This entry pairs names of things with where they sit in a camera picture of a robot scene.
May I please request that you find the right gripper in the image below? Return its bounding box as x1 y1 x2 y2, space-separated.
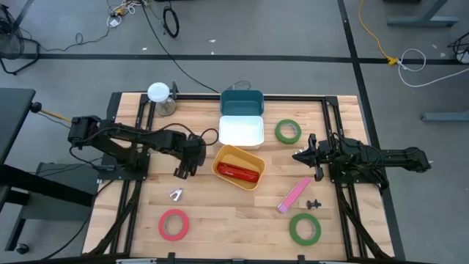
292 132 333 183

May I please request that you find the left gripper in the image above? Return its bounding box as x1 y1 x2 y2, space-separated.
172 133 207 181

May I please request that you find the green tape roll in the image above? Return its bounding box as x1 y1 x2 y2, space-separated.
288 213 322 247
274 119 303 145

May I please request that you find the red tape roll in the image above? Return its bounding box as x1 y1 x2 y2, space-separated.
158 208 191 242

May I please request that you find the yellow plastic bin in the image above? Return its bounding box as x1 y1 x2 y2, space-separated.
211 144 266 192

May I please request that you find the white plastic bin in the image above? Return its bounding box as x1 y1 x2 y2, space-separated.
218 115 265 150

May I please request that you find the teal plastic bin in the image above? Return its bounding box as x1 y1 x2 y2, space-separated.
220 89 265 117

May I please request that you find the grey desk foot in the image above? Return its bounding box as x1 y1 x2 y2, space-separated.
386 0 459 27
421 111 469 122

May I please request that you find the black desk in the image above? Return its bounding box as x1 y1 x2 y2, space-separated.
0 87 95 256

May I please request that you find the black aluminium rig frame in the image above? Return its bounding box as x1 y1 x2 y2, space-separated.
83 81 407 264

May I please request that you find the long black floor cable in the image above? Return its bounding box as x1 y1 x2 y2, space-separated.
139 0 221 95

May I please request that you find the yellow extension cord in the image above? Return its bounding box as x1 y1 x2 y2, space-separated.
358 0 399 67

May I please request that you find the black cable coil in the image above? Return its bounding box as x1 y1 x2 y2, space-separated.
162 5 180 39

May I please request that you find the yellow cable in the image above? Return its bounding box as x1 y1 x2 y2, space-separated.
29 101 73 124

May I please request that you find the white floor cable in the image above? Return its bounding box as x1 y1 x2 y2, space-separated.
397 48 469 89

